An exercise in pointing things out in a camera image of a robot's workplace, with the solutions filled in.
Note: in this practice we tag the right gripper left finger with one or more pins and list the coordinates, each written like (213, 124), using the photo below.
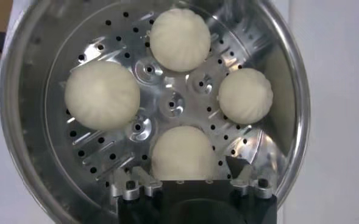
(121, 190)

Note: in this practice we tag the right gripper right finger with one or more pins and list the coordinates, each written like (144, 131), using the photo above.
(238, 169)

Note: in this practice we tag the stainless steel steamer pot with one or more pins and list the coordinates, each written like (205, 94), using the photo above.
(173, 103)

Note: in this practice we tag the white steamed baozi bun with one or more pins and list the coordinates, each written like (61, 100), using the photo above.
(101, 95)
(245, 95)
(182, 152)
(180, 39)

